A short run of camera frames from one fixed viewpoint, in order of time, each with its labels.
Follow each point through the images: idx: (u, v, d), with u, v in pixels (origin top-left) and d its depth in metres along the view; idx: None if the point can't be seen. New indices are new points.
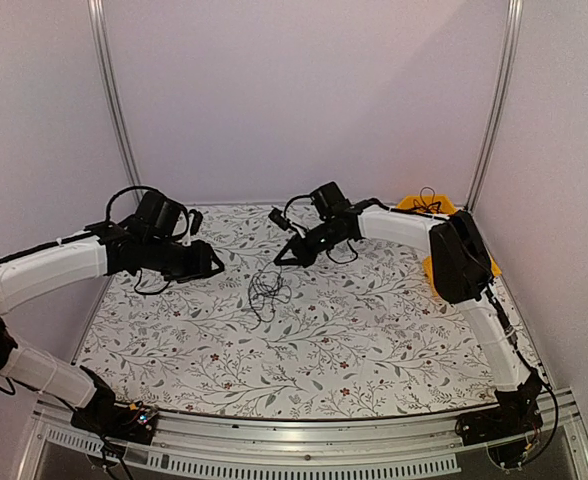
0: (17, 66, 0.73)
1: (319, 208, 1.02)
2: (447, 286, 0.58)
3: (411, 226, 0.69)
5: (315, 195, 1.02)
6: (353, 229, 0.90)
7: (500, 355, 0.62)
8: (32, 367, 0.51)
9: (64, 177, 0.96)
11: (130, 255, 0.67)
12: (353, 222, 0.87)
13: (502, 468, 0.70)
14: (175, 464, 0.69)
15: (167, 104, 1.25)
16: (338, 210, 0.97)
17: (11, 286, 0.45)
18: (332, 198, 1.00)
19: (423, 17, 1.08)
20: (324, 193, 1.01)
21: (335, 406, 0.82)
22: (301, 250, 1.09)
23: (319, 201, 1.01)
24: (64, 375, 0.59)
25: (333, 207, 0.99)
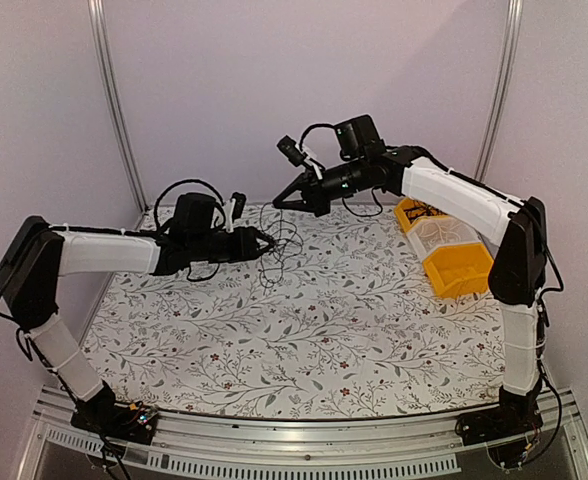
0: (17, 66, 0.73)
1: (344, 150, 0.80)
2: (502, 286, 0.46)
3: (475, 206, 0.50)
5: (339, 131, 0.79)
6: (391, 180, 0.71)
7: (524, 361, 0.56)
8: (58, 342, 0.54)
9: (65, 177, 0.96)
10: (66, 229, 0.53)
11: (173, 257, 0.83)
12: (395, 169, 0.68)
13: (501, 468, 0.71)
14: (175, 464, 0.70)
15: (167, 103, 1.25)
16: (373, 152, 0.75)
17: (77, 252, 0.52)
18: (366, 136, 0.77)
19: (423, 17, 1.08)
20: (353, 130, 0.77)
21: (335, 406, 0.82)
22: (314, 193, 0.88)
23: (344, 135, 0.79)
24: (81, 363, 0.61)
25: (365, 147, 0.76)
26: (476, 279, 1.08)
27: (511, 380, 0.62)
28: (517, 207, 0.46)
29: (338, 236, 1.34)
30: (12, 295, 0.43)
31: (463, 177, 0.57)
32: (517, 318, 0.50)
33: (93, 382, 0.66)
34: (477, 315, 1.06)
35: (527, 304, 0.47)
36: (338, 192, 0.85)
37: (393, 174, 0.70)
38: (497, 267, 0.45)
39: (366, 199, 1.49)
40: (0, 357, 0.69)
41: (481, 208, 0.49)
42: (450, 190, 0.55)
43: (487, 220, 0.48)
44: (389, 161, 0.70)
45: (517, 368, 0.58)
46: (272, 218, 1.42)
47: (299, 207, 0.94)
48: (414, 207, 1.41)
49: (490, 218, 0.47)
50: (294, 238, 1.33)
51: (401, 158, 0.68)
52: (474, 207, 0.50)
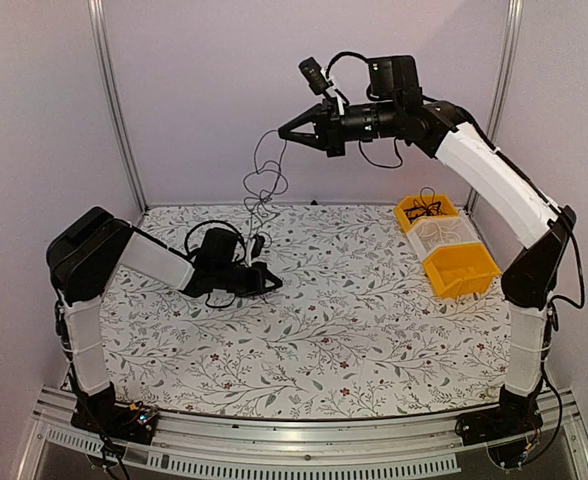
0: (17, 66, 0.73)
1: (375, 91, 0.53)
2: (515, 287, 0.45)
3: (520, 201, 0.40)
5: (372, 67, 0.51)
6: (431, 138, 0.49)
7: (528, 365, 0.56)
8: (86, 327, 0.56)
9: (65, 177, 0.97)
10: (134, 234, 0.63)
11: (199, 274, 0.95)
12: (439, 126, 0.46)
13: (501, 468, 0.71)
14: (176, 464, 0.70)
15: (168, 103, 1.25)
16: (413, 101, 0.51)
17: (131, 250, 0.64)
18: (407, 79, 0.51)
19: (423, 18, 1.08)
20: (393, 69, 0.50)
21: (335, 406, 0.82)
22: (333, 125, 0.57)
23: (382, 73, 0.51)
24: (97, 356, 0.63)
25: (404, 94, 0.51)
26: (476, 279, 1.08)
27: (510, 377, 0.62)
28: (555, 216, 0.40)
29: (338, 236, 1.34)
30: (69, 266, 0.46)
31: (504, 159, 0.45)
32: (520, 318, 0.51)
33: (106, 374, 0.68)
34: (477, 315, 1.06)
35: (539, 307, 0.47)
36: (360, 132, 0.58)
37: (434, 128, 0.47)
38: (514, 268, 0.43)
39: (366, 199, 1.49)
40: (1, 357, 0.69)
41: (525, 207, 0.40)
42: (493, 169, 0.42)
43: (527, 224, 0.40)
44: (433, 115, 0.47)
45: (519, 368, 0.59)
46: (272, 218, 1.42)
47: (308, 143, 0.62)
48: (414, 207, 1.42)
49: (534, 224, 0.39)
50: (294, 238, 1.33)
51: (445, 111, 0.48)
52: (516, 201, 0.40)
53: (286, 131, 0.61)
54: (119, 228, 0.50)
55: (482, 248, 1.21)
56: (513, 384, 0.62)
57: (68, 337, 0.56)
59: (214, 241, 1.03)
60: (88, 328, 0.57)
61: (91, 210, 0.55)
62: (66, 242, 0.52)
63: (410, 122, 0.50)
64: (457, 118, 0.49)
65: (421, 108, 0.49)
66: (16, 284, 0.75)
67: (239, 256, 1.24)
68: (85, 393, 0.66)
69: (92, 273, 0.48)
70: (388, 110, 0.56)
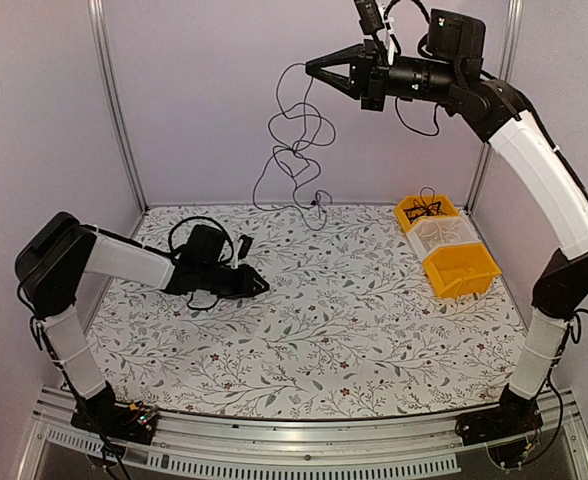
0: (18, 65, 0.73)
1: (430, 46, 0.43)
2: (549, 297, 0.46)
3: (577, 214, 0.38)
5: (437, 20, 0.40)
6: (490, 121, 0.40)
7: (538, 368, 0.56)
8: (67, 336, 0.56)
9: (66, 178, 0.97)
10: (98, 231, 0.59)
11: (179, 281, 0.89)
12: (502, 112, 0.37)
13: (501, 468, 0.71)
14: (175, 464, 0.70)
15: (168, 103, 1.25)
16: (473, 72, 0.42)
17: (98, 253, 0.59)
18: (476, 42, 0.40)
19: (423, 19, 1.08)
20: (463, 26, 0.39)
21: (335, 405, 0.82)
22: (371, 78, 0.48)
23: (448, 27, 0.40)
24: (88, 360, 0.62)
25: (468, 59, 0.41)
26: (476, 279, 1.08)
27: (517, 382, 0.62)
28: None
29: (338, 236, 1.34)
30: (33, 279, 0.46)
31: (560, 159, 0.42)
32: (540, 328, 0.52)
33: (100, 375, 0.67)
34: (477, 315, 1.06)
35: (566, 319, 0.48)
36: (402, 88, 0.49)
37: (495, 111, 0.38)
38: (551, 277, 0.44)
39: (366, 199, 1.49)
40: (1, 356, 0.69)
41: (580, 221, 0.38)
42: (556, 174, 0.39)
43: (576, 237, 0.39)
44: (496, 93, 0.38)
45: (528, 373, 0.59)
46: (272, 218, 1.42)
47: (338, 86, 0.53)
48: (414, 208, 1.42)
49: (584, 239, 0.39)
50: (294, 238, 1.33)
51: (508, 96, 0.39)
52: (570, 213, 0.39)
53: (314, 69, 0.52)
54: (81, 235, 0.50)
55: (482, 248, 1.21)
56: (520, 387, 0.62)
57: (52, 348, 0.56)
59: (202, 239, 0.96)
60: (69, 337, 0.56)
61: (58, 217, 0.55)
62: (28, 254, 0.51)
63: (462, 96, 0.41)
64: (520, 104, 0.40)
65: (481, 84, 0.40)
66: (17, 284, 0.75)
67: (224, 256, 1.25)
68: (81, 397, 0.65)
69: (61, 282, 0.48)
70: (444, 68, 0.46)
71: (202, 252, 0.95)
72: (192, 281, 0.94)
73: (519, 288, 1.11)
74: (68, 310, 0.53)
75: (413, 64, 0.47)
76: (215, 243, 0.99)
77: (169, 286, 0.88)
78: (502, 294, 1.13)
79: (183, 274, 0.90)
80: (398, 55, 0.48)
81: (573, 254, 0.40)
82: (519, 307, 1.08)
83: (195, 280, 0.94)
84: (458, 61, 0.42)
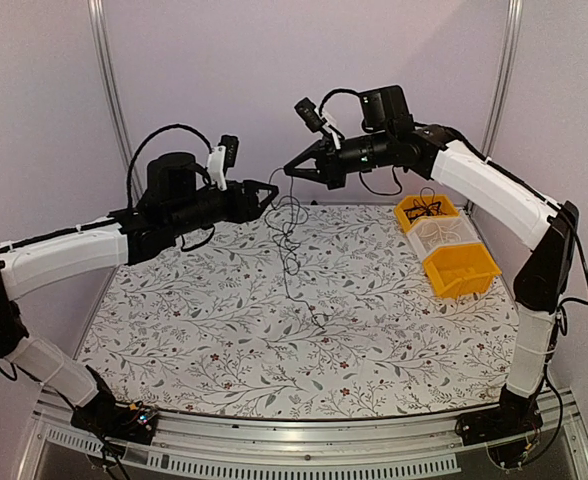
0: (17, 66, 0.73)
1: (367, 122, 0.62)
2: (528, 293, 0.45)
3: (517, 206, 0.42)
5: (363, 100, 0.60)
6: (424, 162, 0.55)
7: (530, 367, 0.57)
8: (38, 358, 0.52)
9: (66, 178, 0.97)
10: (10, 249, 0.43)
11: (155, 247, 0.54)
12: (428, 148, 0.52)
13: (501, 468, 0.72)
14: (175, 464, 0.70)
15: (168, 103, 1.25)
16: (402, 127, 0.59)
17: (26, 272, 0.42)
18: (391, 108, 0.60)
19: (423, 18, 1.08)
20: (379, 104, 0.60)
21: (335, 406, 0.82)
22: (333, 156, 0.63)
23: (370, 107, 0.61)
24: (69, 375, 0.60)
25: (393, 121, 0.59)
26: (476, 280, 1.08)
27: (517, 382, 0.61)
28: (553, 210, 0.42)
29: (338, 236, 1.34)
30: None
31: (497, 169, 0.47)
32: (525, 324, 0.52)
33: (94, 384, 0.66)
34: (477, 315, 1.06)
35: (550, 311, 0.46)
36: (359, 164, 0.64)
37: (425, 154, 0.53)
38: (526, 271, 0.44)
39: (366, 199, 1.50)
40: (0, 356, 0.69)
41: (524, 211, 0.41)
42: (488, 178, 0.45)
43: (529, 226, 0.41)
44: (417, 138, 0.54)
45: (520, 371, 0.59)
46: (272, 218, 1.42)
47: (310, 177, 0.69)
48: (414, 207, 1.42)
49: (535, 226, 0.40)
50: (294, 238, 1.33)
51: (435, 136, 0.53)
52: (514, 206, 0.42)
53: (290, 168, 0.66)
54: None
55: (482, 248, 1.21)
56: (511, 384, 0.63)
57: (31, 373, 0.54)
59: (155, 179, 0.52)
60: (45, 360, 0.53)
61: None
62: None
63: (401, 149, 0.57)
64: (447, 138, 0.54)
65: (410, 135, 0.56)
66: None
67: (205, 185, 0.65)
68: (75, 405, 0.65)
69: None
70: (379, 139, 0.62)
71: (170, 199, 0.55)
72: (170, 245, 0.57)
73: None
74: (27, 345, 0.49)
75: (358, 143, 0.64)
76: (177, 184, 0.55)
77: (134, 254, 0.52)
78: (502, 294, 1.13)
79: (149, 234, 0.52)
80: (344, 140, 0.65)
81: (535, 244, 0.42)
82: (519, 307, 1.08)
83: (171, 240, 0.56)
84: (386, 126, 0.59)
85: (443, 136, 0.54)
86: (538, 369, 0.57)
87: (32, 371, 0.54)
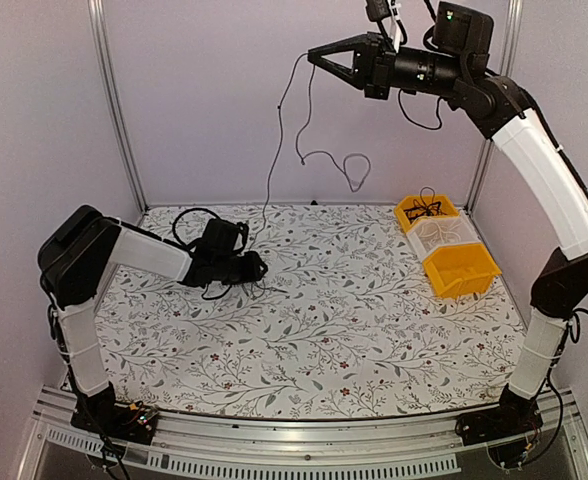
0: (17, 67, 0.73)
1: (437, 38, 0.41)
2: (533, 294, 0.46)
3: (576, 214, 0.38)
5: (446, 13, 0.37)
6: (492, 119, 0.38)
7: (538, 371, 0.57)
8: (79, 331, 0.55)
9: (66, 178, 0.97)
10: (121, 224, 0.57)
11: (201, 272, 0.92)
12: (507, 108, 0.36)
13: (501, 468, 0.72)
14: (176, 464, 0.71)
15: (169, 104, 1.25)
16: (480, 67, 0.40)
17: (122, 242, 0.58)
18: (484, 38, 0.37)
19: (423, 17, 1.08)
20: (471, 25, 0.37)
21: (335, 405, 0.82)
22: (377, 67, 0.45)
23: (454, 27, 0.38)
24: (96, 357, 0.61)
25: (475, 54, 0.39)
26: (476, 280, 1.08)
27: (517, 383, 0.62)
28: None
29: (338, 236, 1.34)
30: (58, 270, 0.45)
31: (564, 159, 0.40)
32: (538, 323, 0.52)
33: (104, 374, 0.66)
34: (477, 315, 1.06)
35: (560, 316, 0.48)
36: (408, 80, 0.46)
37: (500, 107, 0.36)
38: None
39: (366, 199, 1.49)
40: (1, 357, 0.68)
41: (582, 223, 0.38)
42: (556, 171, 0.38)
43: (576, 238, 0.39)
44: (500, 89, 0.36)
45: (526, 373, 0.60)
46: (272, 218, 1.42)
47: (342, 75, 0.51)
48: (414, 207, 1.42)
49: (584, 239, 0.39)
50: (294, 238, 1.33)
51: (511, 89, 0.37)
52: (574, 216, 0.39)
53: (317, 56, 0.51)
54: (105, 228, 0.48)
55: (482, 248, 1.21)
56: (514, 384, 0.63)
57: (66, 340, 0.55)
59: (216, 232, 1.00)
60: (85, 329, 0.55)
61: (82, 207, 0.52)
62: (52, 250, 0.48)
63: (468, 99, 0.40)
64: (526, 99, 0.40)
65: (486, 80, 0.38)
66: (17, 283, 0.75)
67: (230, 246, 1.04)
68: (85, 393, 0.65)
69: (87, 274, 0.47)
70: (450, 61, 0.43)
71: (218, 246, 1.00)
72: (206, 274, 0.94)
73: (519, 289, 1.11)
74: (89, 302, 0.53)
75: (416, 54, 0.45)
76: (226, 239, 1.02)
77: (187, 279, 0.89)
78: (502, 294, 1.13)
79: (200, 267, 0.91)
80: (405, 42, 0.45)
81: (572, 254, 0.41)
82: (519, 307, 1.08)
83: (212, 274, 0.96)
84: (464, 59, 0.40)
85: (522, 97, 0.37)
86: (545, 372, 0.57)
87: (66, 337, 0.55)
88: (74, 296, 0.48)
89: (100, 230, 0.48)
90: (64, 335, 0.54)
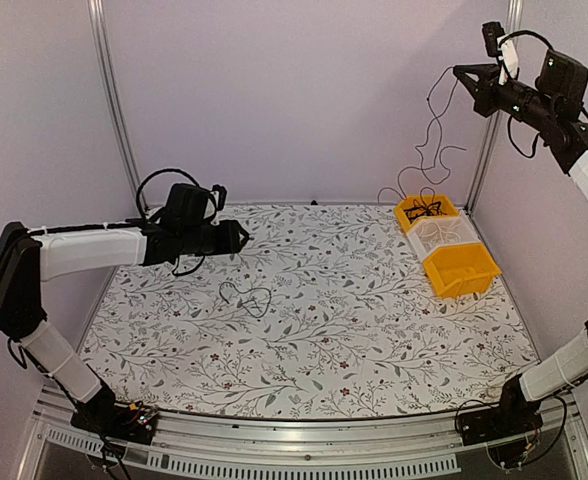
0: (18, 68, 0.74)
1: (545, 77, 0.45)
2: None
3: None
5: (549, 60, 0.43)
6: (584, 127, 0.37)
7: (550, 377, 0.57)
8: (53, 348, 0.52)
9: (66, 180, 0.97)
10: (45, 233, 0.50)
11: (164, 249, 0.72)
12: (578, 142, 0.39)
13: (501, 468, 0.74)
14: (175, 464, 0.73)
15: (169, 104, 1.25)
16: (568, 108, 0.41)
17: (57, 254, 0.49)
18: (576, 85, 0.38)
19: (424, 17, 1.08)
20: (567, 70, 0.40)
21: (335, 405, 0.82)
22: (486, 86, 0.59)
23: (554, 73, 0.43)
24: (79, 364, 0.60)
25: (566, 99, 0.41)
26: (476, 279, 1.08)
27: (530, 381, 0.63)
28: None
29: (338, 236, 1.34)
30: None
31: None
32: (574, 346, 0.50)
33: (92, 379, 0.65)
34: (477, 315, 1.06)
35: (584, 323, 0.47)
36: (508, 105, 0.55)
37: (573, 144, 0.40)
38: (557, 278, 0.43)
39: (366, 199, 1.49)
40: (0, 358, 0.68)
41: None
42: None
43: None
44: (578, 129, 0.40)
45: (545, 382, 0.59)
46: (272, 218, 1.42)
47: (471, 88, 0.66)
48: (414, 207, 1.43)
49: None
50: (294, 238, 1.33)
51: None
52: None
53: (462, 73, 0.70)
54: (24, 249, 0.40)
55: (481, 249, 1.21)
56: (529, 384, 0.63)
57: (40, 361, 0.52)
59: (181, 200, 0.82)
60: (54, 349, 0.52)
61: (6, 228, 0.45)
62: None
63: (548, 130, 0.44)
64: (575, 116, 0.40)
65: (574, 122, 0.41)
66: None
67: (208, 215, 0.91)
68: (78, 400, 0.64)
69: (28, 301, 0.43)
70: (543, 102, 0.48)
71: (183, 215, 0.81)
72: (170, 251, 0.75)
73: (519, 288, 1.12)
74: (44, 324, 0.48)
75: (525, 87, 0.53)
76: (196, 211, 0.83)
77: (148, 256, 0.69)
78: (502, 293, 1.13)
79: (161, 238, 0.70)
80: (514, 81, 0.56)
81: None
82: (520, 307, 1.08)
83: (178, 247, 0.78)
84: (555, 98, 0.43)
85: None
86: (555, 388, 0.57)
87: (40, 359, 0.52)
88: (25, 324, 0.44)
89: (18, 254, 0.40)
90: (34, 357, 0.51)
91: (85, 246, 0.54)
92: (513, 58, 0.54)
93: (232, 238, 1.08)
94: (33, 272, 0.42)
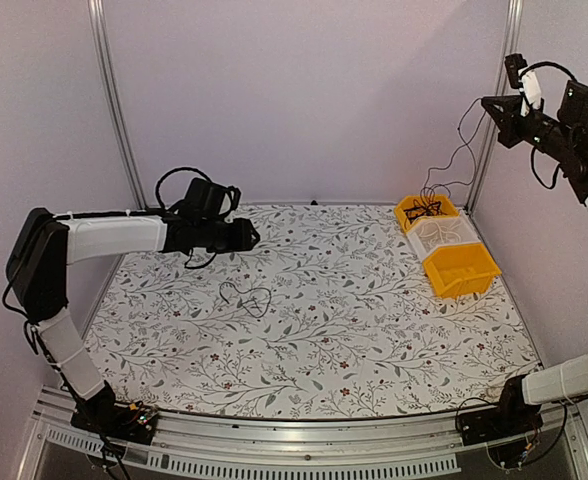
0: (18, 69, 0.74)
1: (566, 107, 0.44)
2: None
3: None
5: (569, 90, 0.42)
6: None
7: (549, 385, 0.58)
8: (63, 340, 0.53)
9: (66, 179, 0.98)
10: (70, 218, 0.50)
11: (181, 237, 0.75)
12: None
13: (501, 468, 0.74)
14: (175, 464, 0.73)
15: (170, 105, 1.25)
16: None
17: (82, 239, 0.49)
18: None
19: (424, 18, 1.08)
20: (585, 102, 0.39)
21: (335, 405, 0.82)
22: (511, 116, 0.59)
23: (574, 103, 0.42)
24: (85, 361, 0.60)
25: (584, 129, 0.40)
26: (476, 279, 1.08)
27: (531, 382, 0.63)
28: None
29: (338, 236, 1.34)
30: (22, 288, 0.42)
31: None
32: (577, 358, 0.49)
33: (97, 374, 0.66)
34: (477, 315, 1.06)
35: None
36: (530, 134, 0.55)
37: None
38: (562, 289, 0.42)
39: (366, 199, 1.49)
40: (0, 359, 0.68)
41: None
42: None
43: None
44: None
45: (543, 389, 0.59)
46: (272, 218, 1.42)
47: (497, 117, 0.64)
48: (414, 208, 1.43)
49: None
50: (295, 238, 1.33)
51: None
52: None
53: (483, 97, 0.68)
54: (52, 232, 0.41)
55: (481, 249, 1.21)
56: (529, 388, 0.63)
57: (52, 352, 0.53)
59: (200, 192, 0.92)
60: (65, 341, 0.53)
61: (31, 213, 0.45)
62: (16, 262, 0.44)
63: (569, 159, 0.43)
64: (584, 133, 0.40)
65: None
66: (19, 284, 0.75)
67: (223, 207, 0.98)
68: (82, 399, 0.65)
69: (48, 286, 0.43)
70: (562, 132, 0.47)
71: (201, 208, 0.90)
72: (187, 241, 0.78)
73: (519, 288, 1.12)
74: (62, 312, 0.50)
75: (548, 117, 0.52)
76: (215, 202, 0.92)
77: (167, 244, 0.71)
78: (502, 294, 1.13)
79: (180, 227, 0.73)
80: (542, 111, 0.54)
81: None
82: (520, 307, 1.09)
83: (195, 236, 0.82)
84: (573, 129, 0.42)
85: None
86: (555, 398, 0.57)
87: (50, 351, 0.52)
88: (40, 313, 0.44)
89: (46, 237, 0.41)
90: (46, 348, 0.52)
91: (107, 231, 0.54)
92: (534, 90, 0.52)
93: (245, 238, 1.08)
94: (58, 256, 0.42)
